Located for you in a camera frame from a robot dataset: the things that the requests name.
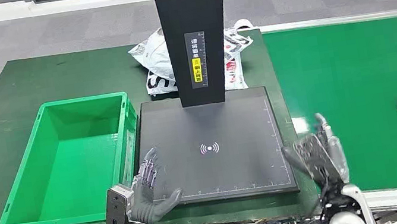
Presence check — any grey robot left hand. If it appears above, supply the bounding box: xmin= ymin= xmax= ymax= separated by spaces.
xmin=120 ymin=143 xmax=188 ymax=224

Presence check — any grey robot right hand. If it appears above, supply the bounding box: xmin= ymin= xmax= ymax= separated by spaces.
xmin=277 ymin=109 xmax=352 ymax=194

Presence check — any green conveyor belt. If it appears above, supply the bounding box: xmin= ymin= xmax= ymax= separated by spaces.
xmin=259 ymin=4 xmax=397 ymax=224

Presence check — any black inbound scanner machine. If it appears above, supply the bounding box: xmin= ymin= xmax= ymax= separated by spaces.
xmin=112 ymin=0 xmax=300 ymax=216

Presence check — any green plastic crate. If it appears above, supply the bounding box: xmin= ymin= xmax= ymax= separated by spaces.
xmin=0 ymin=89 xmax=156 ymax=224

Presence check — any white printed plastic bag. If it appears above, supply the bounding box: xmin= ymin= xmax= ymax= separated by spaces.
xmin=125 ymin=13 xmax=264 ymax=106

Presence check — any black and yellow label strip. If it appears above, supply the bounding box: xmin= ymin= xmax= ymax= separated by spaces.
xmin=183 ymin=30 xmax=213 ymax=90

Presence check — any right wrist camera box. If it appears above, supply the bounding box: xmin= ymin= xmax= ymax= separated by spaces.
xmin=292 ymin=130 xmax=341 ymax=189

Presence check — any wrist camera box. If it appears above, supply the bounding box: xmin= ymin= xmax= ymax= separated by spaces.
xmin=292 ymin=130 xmax=341 ymax=189
xmin=100 ymin=182 xmax=140 ymax=224

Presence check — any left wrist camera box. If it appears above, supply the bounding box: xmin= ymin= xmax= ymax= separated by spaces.
xmin=100 ymin=182 xmax=140 ymax=224

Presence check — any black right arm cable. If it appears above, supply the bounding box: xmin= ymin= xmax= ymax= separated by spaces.
xmin=282 ymin=180 xmax=336 ymax=224

